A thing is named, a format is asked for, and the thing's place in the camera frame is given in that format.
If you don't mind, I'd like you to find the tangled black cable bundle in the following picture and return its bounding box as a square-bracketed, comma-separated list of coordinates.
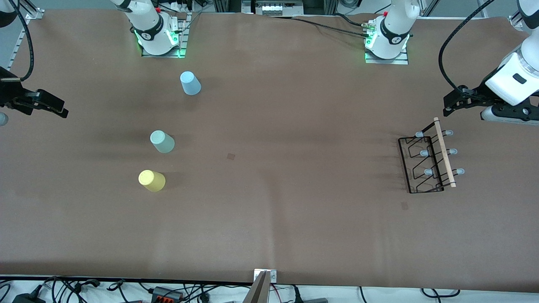
[0, 276, 253, 303]

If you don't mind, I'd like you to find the aluminium side rail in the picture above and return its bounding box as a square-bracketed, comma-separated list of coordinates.
[5, 8, 45, 85]

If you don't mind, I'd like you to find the brown table mat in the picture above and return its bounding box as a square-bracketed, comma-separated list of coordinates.
[0, 8, 539, 293]

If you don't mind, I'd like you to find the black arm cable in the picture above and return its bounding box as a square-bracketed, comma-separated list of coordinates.
[438, 0, 495, 95]
[6, 0, 34, 82]

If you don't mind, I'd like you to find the pale green plastic cup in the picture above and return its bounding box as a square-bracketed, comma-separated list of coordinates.
[150, 130, 175, 154]

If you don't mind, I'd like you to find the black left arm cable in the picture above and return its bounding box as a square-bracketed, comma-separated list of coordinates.
[438, 0, 495, 95]

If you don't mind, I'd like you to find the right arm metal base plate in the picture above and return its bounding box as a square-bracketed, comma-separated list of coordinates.
[141, 12, 189, 58]

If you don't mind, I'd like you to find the short black table cable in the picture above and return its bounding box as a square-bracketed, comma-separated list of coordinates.
[333, 13, 371, 28]

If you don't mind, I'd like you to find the white power strip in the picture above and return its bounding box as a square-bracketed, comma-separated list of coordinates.
[253, 0, 304, 16]

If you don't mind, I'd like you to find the black looped floor cable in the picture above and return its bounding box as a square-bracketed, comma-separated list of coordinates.
[421, 288, 462, 299]

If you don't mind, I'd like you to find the black orange connector box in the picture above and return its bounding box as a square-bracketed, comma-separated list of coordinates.
[152, 286, 184, 302]

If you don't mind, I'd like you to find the black wire cup holder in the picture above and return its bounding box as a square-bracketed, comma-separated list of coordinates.
[398, 117, 465, 194]

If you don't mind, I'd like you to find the light blue plastic cup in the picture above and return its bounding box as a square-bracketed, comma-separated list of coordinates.
[180, 71, 202, 96]

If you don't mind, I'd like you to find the yellow plastic cup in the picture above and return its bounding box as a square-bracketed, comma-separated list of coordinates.
[138, 170, 166, 193]

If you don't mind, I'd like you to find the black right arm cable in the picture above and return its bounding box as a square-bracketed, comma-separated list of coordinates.
[6, 0, 34, 82]

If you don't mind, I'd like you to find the black power adapter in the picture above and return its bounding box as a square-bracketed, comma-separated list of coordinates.
[12, 292, 46, 303]

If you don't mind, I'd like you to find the aluminium extrusion bar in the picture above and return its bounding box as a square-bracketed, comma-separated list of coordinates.
[242, 270, 272, 303]

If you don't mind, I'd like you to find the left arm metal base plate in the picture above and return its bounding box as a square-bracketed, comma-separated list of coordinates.
[365, 50, 409, 65]

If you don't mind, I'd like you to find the long black table cable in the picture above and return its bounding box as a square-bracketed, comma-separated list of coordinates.
[269, 15, 371, 38]

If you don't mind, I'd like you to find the small metal bracket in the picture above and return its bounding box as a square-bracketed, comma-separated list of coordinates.
[254, 269, 278, 283]

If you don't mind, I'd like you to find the black plug with cable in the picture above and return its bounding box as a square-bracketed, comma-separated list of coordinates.
[291, 285, 329, 303]

